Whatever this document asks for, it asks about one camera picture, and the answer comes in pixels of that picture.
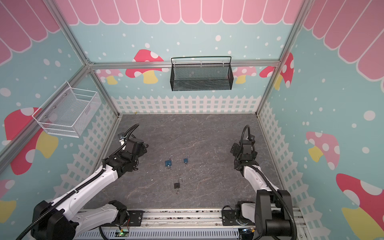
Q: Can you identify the black padlock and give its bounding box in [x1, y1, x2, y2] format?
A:
[174, 178, 183, 190]

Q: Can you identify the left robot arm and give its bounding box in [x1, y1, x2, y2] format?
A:
[17, 124, 148, 240]

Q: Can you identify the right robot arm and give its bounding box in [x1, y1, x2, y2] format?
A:
[231, 125, 298, 240]

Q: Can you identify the right green circuit board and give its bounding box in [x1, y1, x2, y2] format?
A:
[242, 228, 255, 234]

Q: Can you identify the green circuit board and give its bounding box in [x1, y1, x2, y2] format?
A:
[115, 229, 130, 238]
[242, 228, 255, 234]

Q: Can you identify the left green circuit board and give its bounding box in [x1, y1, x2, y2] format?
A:
[115, 229, 130, 238]

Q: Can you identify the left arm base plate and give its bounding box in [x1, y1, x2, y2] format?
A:
[115, 210, 144, 227]

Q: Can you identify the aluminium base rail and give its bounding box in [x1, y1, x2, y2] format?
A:
[59, 208, 307, 230]

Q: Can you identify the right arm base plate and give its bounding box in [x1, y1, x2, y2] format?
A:
[221, 209, 255, 226]

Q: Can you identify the black wire mesh basket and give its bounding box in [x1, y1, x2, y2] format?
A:
[170, 56, 234, 92]

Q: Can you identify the white wire mesh basket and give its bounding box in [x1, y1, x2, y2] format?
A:
[32, 82, 102, 138]

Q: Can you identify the white slotted cable duct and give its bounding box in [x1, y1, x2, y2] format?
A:
[74, 228, 241, 240]

